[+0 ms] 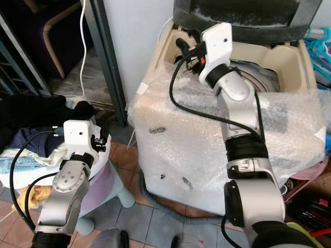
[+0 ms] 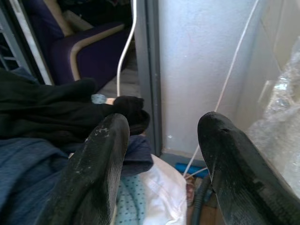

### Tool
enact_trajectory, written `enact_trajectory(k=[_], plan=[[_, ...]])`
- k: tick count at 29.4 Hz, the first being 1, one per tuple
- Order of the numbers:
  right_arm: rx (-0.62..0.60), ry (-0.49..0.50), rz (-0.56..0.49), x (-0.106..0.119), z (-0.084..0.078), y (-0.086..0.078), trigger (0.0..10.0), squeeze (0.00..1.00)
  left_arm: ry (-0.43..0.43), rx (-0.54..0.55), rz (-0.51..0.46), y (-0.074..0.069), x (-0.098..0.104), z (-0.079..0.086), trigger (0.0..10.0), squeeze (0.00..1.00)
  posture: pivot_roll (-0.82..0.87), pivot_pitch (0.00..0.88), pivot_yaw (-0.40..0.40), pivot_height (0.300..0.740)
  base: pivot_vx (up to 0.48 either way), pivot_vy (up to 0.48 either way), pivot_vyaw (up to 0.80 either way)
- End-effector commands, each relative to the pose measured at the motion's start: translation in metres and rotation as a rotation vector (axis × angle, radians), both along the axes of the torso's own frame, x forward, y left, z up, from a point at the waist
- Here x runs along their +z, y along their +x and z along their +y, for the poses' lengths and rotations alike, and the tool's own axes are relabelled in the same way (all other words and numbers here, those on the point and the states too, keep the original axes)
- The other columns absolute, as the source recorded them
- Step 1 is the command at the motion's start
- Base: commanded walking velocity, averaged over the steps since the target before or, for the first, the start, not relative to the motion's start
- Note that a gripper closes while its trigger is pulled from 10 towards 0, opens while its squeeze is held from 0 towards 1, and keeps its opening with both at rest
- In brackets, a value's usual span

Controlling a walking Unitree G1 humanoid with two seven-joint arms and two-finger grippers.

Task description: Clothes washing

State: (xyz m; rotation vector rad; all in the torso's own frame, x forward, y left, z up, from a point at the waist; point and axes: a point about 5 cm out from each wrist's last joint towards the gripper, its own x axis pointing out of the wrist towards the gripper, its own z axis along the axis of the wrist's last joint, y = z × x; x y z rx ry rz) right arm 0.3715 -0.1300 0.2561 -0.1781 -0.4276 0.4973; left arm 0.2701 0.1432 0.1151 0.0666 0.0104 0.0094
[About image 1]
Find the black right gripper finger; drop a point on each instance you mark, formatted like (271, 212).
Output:
(195, 35)
(182, 44)

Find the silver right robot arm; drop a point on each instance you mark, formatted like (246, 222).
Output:
(238, 93)

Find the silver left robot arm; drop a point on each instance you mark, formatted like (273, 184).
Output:
(67, 186)

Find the cream top-load washing machine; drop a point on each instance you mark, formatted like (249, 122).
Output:
(289, 62)

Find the cream cloth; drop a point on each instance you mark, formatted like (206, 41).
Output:
(54, 155)

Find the dark grey washer lid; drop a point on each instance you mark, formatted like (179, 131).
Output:
(248, 13)

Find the navy blue garment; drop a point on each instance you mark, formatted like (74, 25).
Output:
(31, 139)

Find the black garment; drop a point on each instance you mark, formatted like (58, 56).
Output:
(31, 113)

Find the yellow cloth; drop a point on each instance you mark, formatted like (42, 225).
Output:
(33, 196)

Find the light blue towel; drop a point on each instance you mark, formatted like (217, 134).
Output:
(15, 164)

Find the clear bubble wrap sheet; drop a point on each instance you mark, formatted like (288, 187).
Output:
(186, 150)

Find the grey robot left foot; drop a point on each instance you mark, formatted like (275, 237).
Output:
(108, 240)

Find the grey robot foot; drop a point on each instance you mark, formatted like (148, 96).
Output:
(108, 240)
(186, 243)

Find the dark metal grille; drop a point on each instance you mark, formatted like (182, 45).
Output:
(20, 67)

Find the grey robot right foot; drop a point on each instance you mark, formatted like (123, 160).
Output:
(186, 243)

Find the red and black tool case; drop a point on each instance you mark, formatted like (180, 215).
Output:
(310, 212)

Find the yellow-green plastic item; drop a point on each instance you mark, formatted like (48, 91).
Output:
(313, 230)

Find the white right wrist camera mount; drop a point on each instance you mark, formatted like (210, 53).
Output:
(217, 41)

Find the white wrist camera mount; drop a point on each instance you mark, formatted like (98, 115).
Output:
(217, 41)
(78, 135)

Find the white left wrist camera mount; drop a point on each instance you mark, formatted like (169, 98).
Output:
(78, 135)

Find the dark grey metal door post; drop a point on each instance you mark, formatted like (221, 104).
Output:
(103, 62)

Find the dark chair with wooden frame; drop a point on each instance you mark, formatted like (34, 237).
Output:
(26, 31)

